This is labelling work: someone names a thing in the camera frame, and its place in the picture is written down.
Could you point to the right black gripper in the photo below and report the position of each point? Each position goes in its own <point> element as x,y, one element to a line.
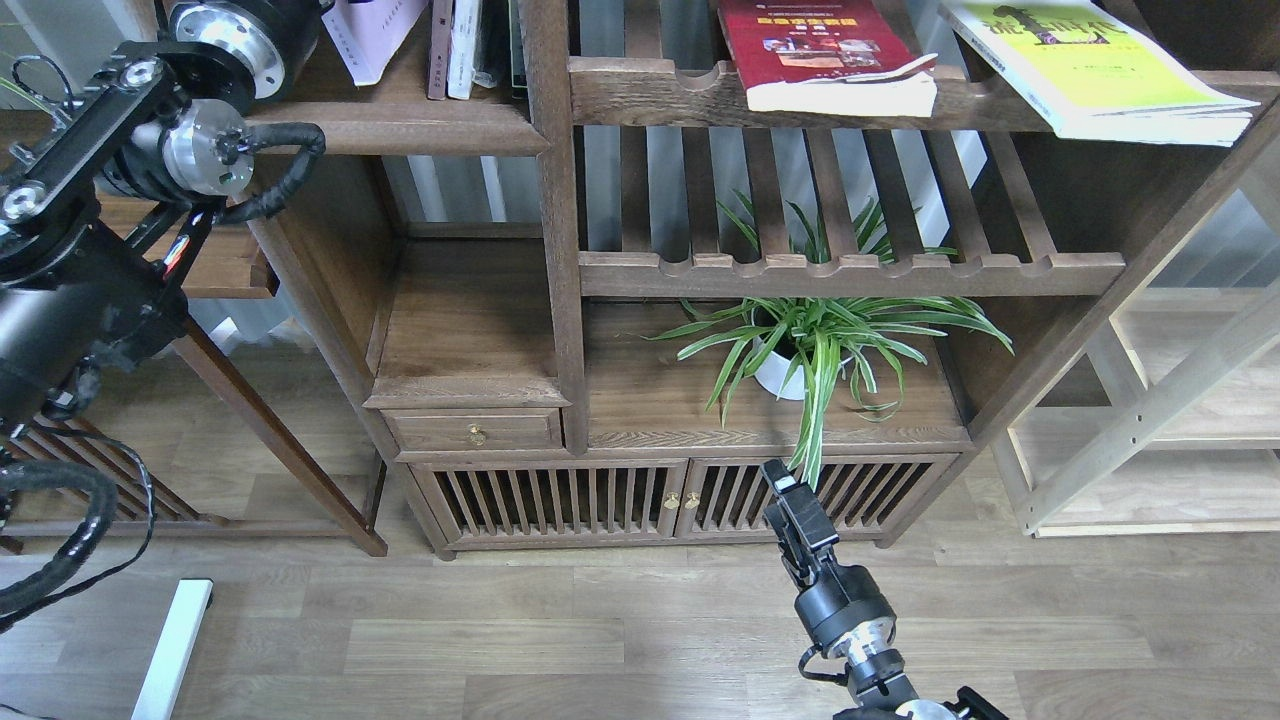
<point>840,606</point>

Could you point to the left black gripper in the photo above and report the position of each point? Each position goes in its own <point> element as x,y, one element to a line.
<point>273,38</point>

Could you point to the pale purple white book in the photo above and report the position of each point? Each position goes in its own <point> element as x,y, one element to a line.
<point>367,34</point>

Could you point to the yellow green book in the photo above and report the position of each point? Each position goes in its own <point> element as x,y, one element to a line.
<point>1094,78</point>

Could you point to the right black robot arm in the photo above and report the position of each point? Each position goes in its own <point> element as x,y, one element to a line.
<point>880,688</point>

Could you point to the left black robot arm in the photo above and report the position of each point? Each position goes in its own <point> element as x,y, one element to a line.
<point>103,219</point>

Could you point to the light wooden shelf unit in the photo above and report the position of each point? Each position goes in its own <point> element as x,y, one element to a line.
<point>1187,442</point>

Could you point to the white plant pot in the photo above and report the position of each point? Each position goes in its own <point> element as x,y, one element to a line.
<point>776,375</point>

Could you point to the green spider plant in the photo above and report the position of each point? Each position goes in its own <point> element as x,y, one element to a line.
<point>823,341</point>

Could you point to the brown upright book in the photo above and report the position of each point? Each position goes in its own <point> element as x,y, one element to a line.
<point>440,49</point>

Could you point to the white upright book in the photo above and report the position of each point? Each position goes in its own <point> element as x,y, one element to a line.
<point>461,62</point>

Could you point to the dark wooden side table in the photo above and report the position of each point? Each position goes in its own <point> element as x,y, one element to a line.
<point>234,269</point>

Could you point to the dark green upright book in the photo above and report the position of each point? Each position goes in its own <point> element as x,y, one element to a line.
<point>518,80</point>

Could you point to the dark wooden bookshelf cabinet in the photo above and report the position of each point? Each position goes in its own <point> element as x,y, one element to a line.
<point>495,262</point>

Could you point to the brass drawer knob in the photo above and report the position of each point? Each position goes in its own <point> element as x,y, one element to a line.
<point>476,435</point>

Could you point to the red book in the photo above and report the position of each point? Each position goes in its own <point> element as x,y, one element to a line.
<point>826,57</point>

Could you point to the dark wooden slatted rack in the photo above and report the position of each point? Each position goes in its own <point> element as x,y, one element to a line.
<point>55,513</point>

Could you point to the white base bar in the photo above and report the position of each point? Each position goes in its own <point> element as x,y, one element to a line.
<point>164,677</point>

